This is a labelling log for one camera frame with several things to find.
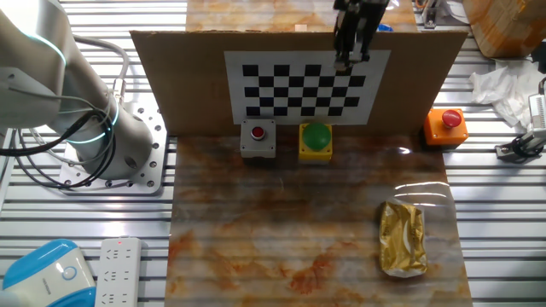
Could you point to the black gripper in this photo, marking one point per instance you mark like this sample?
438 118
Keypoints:
362 10

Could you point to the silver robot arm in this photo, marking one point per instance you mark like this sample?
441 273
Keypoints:
38 64

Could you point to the small wooden cube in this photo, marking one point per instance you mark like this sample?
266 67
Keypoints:
300 28

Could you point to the checkerboard calibration sheet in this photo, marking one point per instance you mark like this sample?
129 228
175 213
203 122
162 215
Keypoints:
294 91

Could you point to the yellow box green mushroom button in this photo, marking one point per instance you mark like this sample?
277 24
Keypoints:
315 136

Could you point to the orange box red emergency button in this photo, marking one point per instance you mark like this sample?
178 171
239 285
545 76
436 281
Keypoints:
443 134

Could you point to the grey box red push button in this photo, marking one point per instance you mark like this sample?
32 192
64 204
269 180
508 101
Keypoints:
258 147

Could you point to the crumpled white tissue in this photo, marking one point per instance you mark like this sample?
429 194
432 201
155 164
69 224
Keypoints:
503 89

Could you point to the marble pattern table mat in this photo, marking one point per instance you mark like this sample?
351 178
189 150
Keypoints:
277 213

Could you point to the gold foil packet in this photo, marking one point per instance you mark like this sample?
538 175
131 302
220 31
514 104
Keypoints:
401 239

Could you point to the white power strip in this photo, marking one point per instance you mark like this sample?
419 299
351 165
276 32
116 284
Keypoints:
117 273

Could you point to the blue and white device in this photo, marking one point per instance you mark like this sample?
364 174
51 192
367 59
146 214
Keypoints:
38 277

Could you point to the upright metal bracket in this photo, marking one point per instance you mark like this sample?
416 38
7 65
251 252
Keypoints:
430 17

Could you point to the brown cardboard wall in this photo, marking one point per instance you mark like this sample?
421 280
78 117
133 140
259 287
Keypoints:
179 85

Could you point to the metal camera mount clamp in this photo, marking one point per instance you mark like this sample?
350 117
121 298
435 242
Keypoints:
518 149

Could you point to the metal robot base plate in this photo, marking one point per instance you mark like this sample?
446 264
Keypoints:
155 170

